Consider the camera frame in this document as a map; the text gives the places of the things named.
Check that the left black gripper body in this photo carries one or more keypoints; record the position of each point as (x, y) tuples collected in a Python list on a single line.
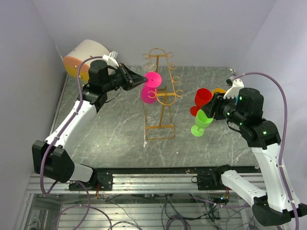
[(123, 80)]

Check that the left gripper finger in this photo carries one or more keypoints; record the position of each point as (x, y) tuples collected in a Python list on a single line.
[(136, 84), (134, 76)]

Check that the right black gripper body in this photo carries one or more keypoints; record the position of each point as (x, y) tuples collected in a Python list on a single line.
[(221, 112)]

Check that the green plastic wine glass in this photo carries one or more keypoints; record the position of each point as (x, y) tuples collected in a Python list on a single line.
[(201, 123)]

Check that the red plastic wine glass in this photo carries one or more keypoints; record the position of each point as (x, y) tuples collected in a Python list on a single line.
[(202, 97)]

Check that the pink plastic wine glass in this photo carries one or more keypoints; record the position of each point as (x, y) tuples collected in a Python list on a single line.
[(148, 93)]

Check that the orange plastic wine glass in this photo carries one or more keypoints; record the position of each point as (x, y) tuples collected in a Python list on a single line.
[(218, 91)]

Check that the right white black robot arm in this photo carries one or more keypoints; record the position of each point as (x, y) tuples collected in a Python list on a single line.
[(272, 206)]

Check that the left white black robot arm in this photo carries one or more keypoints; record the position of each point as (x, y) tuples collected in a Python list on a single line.
[(51, 156)]

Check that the clear wine glass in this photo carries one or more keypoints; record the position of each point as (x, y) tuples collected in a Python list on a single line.
[(148, 66)]

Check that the white semicircular drawer cabinet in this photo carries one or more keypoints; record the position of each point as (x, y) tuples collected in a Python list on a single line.
[(86, 49)]

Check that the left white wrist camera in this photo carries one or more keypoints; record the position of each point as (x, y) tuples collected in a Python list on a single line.
[(110, 59)]

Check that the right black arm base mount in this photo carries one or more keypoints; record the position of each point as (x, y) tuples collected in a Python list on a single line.
[(209, 178)]

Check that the aluminium rail frame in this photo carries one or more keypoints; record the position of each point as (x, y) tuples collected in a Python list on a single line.
[(136, 202)]

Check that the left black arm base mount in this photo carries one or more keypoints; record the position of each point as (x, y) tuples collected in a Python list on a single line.
[(103, 181)]

